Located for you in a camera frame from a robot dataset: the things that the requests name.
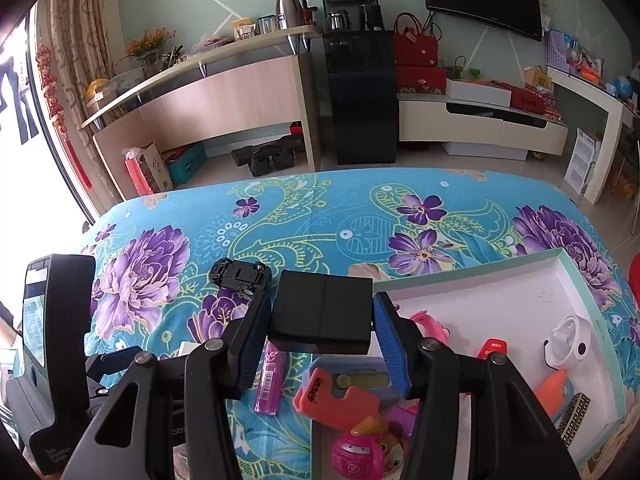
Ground hanging dark clothes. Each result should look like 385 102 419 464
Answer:
0 50 41 146

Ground wooden shelf desk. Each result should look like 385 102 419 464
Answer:
81 25 323 198

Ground red hanging decoration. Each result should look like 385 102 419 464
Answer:
36 45 93 188

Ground beige patterned curtain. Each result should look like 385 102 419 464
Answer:
47 0 131 211

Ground red patterned flat box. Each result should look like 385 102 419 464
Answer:
510 87 556 113

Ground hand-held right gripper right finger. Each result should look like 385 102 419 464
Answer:
371 291 583 480

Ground black toy car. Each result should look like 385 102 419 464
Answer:
209 258 273 295

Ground steel thermos jug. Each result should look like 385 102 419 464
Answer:
275 0 308 31

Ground yellow flowers in vase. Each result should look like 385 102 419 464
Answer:
122 30 176 78

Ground red white correction fluid bottle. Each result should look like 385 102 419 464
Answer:
475 338 509 362

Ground gold patterned lighter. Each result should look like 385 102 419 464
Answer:
552 392 592 447

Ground black floor exerciser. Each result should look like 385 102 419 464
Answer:
231 135 303 177

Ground floral blue blanket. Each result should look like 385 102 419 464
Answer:
80 167 640 480

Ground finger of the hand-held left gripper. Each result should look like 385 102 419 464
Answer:
84 345 146 386

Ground white flat box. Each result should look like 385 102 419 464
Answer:
445 77 513 107

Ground white shallow box tray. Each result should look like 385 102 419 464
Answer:
310 249 628 480

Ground wall calendar poster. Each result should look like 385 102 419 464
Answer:
544 29 606 78

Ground large orange blue toy knife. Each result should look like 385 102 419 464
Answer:
532 370 576 418

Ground yellow labelled container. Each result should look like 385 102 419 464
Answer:
231 17 257 42

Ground pink loop-handled toy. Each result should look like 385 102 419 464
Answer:
410 310 451 343

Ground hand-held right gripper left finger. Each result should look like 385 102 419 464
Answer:
60 287 273 480

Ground white ring-shaped band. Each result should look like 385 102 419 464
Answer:
543 315 594 373

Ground white paper calendar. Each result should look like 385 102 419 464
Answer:
564 128 602 196

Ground black water dispenser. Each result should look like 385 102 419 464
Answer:
321 0 401 166

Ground yellow round object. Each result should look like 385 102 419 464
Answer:
84 78 110 106

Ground purple lighter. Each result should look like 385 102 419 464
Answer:
255 342 288 416

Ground magenta plastic piece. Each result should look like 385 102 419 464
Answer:
385 405 418 441

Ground black box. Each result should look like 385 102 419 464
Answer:
267 270 374 357

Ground white television cabinet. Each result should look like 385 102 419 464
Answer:
397 92 570 161

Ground brown patterned paper bag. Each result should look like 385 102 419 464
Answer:
140 141 174 193

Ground white side desk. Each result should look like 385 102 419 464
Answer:
546 65 640 206

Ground pink spinning top toy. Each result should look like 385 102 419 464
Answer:
331 415 391 480

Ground small orange blue toy knife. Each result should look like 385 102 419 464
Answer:
293 366 396 433

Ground red handbag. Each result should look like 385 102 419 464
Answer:
392 12 440 67

